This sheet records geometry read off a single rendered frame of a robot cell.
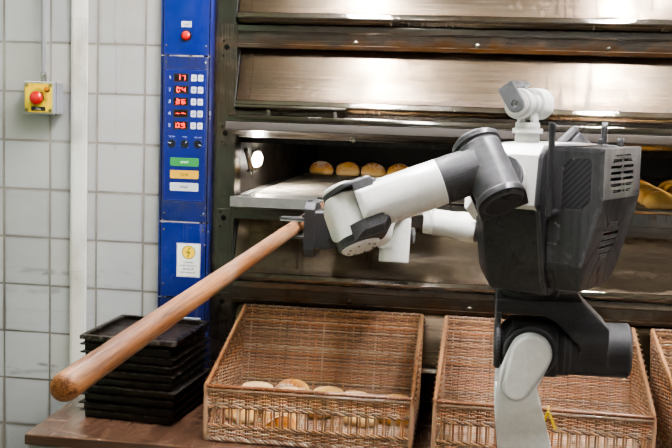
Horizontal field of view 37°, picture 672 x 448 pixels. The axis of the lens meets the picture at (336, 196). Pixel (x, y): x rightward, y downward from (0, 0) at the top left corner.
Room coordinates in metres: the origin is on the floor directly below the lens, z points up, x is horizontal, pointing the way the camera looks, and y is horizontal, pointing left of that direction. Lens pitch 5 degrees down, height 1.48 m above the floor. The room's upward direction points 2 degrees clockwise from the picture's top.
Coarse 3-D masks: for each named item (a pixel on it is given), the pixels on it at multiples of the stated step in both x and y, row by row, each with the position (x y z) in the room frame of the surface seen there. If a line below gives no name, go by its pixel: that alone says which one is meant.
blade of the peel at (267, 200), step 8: (232, 200) 2.78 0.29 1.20; (240, 200) 2.77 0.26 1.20; (248, 200) 2.77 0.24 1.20; (256, 200) 2.77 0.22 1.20; (264, 200) 2.76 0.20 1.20; (272, 200) 2.76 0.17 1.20; (280, 200) 2.76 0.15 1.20; (288, 200) 2.75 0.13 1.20; (296, 200) 2.75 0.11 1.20; (304, 200) 2.75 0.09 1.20; (280, 208) 2.76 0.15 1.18; (288, 208) 2.75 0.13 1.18; (296, 208) 2.75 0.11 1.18; (304, 208) 2.75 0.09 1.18
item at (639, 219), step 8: (240, 208) 3.07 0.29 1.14; (248, 208) 3.07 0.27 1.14; (256, 208) 3.06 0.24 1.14; (264, 208) 3.06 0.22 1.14; (272, 208) 3.06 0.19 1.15; (440, 208) 2.99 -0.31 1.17; (448, 208) 2.98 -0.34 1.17; (456, 208) 2.98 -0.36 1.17; (464, 208) 2.98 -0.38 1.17; (416, 216) 3.00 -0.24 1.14; (632, 216) 2.91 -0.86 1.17; (640, 216) 2.91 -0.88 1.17; (648, 216) 2.90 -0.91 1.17; (656, 216) 2.90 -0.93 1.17; (664, 216) 2.90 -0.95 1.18; (632, 224) 2.91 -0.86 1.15; (640, 224) 2.90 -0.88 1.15; (648, 224) 2.90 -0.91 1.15; (656, 224) 2.90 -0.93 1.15; (664, 224) 2.90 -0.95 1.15
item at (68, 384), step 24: (264, 240) 1.91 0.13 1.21; (240, 264) 1.66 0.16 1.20; (192, 288) 1.41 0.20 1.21; (216, 288) 1.49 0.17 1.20; (168, 312) 1.27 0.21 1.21; (120, 336) 1.12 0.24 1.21; (144, 336) 1.16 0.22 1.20; (96, 360) 1.02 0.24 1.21; (120, 360) 1.08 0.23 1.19; (72, 384) 0.96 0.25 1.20
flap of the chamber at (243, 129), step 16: (240, 128) 2.92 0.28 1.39; (256, 128) 2.91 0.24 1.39; (272, 128) 2.91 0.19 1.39; (288, 128) 2.90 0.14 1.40; (304, 128) 2.89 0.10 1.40; (320, 128) 2.89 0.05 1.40; (336, 128) 2.88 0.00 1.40; (352, 128) 2.88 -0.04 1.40; (368, 128) 2.87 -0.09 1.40; (384, 128) 2.86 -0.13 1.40; (400, 128) 2.86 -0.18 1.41; (416, 128) 2.85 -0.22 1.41; (432, 128) 2.85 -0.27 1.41; (448, 144) 3.03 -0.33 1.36; (624, 144) 2.79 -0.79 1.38; (640, 144) 2.77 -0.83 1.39; (656, 144) 2.76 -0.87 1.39
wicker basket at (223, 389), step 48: (240, 336) 2.96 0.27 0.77; (288, 336) 2.99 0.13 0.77; (336, 336) 2.98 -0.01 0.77; (384, 336) 2.96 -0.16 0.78; (240, 384) 2.97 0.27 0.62; (384, 384) 2.92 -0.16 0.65; (240, 432) 2.56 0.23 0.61; (288, 432) 2.55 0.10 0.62; (336, 432) 2.53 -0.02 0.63; (384, 432) 2.66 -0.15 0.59
